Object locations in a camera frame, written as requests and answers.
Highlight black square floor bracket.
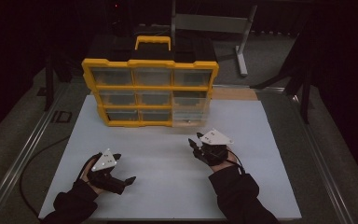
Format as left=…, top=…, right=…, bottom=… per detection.
left=50, top=110, right=74, bottom=124

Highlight grey metal stand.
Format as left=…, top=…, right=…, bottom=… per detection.
left=171, top=0, right=258, bottom=77

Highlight aluminium rail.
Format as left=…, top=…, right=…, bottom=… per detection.
left=0, top=83, right=70, bottom=224
left=290, top=92, right=357, bottom=224

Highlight person's right hand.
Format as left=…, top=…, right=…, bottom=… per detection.
left=210, top=153, right=240, bottom=173

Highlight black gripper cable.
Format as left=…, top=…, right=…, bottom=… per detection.
left=227, top=148, right=247, bottom=175

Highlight set of transparent cabinet bins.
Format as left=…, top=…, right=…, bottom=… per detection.
left=91, top=67, right=213, bottom=122

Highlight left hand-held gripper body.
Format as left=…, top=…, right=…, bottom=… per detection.
left=87, top=147, right=128, bottom=196

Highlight wooden board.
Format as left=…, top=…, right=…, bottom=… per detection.
left=213, top=88, right=259, bottom=101

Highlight black stand legs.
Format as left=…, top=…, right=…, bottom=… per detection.
left=250, top=31, right=312, bottom=125

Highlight person's left hand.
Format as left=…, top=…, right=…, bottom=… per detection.
left=79, top=152, right=103, bottom=196

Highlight black floor cable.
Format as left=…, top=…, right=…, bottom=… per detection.
left=19, top=134, right=73, bottom=218

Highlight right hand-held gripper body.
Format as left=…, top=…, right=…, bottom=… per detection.
left=194, top=128, right=235, bottom=167

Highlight yellow drawer organizer cabinet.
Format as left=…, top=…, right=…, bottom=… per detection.
left=81, top=35, right=220, bottom=128

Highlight black post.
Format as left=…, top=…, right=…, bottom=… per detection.
left=45, top=55, right=56, bottom=112

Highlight clear plastic drawer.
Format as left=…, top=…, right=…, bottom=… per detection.
left=171, top=106, right=211, bottom=128

